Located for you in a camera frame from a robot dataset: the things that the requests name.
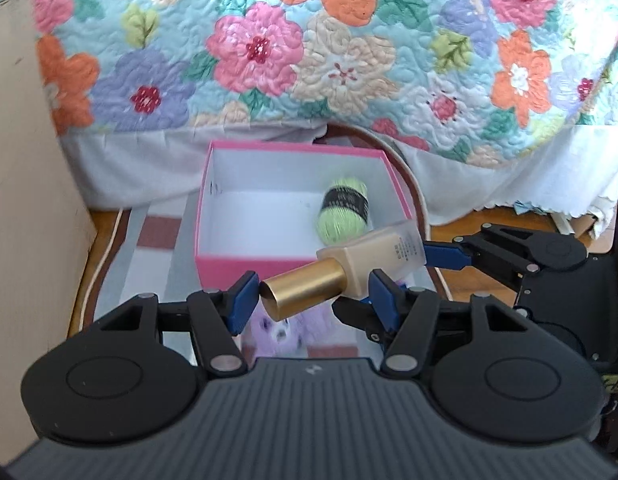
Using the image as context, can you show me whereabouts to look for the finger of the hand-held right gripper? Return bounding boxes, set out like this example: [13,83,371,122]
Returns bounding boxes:
[333,270,524,347]
[423,222,544,273]

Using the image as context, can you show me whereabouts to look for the foundation bottle with gold cap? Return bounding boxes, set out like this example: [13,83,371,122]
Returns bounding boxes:
[259,220,429,322]

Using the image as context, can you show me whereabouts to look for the green yarn ball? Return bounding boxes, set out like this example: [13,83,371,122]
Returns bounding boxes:
[316,176,372,243]

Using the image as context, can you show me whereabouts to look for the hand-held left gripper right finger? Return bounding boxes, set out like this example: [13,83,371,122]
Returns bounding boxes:
[367,269,532,376]

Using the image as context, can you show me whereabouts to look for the white bed skirt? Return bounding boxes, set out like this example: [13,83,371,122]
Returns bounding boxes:
[59,122,618,241]

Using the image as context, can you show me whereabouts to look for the pink cardboard box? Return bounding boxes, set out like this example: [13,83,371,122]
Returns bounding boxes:
[193,141,415,291]

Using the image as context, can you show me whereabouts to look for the checkered rug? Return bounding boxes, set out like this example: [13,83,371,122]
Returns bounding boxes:
[69,122,440,363]

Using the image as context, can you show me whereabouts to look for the purple plush toy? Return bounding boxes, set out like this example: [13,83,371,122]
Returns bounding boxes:
[241,280,415,361]

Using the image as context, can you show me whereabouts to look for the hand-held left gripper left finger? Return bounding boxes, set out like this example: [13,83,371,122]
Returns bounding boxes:
[96,271,260,376]

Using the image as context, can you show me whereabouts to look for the floral quilt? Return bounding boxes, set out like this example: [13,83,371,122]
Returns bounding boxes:
[0,0,618,166]

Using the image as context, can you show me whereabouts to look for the beige wooden cabinet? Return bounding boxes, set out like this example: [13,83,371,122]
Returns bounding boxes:
[0,0,97,466]

